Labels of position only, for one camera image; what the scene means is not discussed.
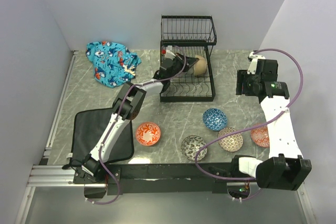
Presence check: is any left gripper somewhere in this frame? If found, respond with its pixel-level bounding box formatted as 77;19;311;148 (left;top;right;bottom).
168;54;199;81

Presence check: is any white beige bowl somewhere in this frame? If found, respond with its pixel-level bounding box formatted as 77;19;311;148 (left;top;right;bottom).
193;55;207;76

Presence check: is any black wire dish rack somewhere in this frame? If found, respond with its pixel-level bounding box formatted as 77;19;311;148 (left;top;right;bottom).
160;15;217;102

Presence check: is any black leaf pattern bowl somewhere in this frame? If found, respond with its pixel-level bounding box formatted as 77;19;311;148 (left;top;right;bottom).
181;135;206;162

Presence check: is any orange floral bowl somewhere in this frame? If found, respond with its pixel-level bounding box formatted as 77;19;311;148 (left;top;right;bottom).
135;122;161;146

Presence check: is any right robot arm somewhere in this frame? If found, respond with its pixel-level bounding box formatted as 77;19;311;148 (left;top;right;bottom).
230;56;312;190

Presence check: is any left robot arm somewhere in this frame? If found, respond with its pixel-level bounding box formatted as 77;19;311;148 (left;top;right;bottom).
81;51;202;183

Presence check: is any blue triangle pattern bowl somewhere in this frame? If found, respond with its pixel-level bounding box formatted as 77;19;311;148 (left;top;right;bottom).
202;108;228;132

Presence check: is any red geometric pattern bowl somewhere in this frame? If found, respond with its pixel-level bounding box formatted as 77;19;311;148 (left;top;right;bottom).
250;126;270;148

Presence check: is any brown mosaic pattern bowl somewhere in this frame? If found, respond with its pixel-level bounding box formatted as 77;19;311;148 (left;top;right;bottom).
217;127;244;152

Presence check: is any blue shark print cloth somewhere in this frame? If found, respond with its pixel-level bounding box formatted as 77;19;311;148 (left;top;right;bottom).
86;41;142;88

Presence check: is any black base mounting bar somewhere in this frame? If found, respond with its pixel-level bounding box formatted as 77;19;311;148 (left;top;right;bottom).
73;162;260;196

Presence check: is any black drying mat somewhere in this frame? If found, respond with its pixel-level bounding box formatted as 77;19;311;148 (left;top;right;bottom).
69;108;134;167

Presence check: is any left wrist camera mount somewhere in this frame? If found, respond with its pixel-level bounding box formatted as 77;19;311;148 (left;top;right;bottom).
161;45;175;60

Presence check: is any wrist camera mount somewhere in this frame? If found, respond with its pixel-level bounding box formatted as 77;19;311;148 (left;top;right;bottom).
247;51;265;74
161;45;175;60

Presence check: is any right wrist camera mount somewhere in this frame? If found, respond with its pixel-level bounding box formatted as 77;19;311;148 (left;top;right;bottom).
247;51;265;74

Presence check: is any aluminium frame rail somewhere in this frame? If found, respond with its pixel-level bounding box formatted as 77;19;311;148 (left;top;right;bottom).
15;49;317;223

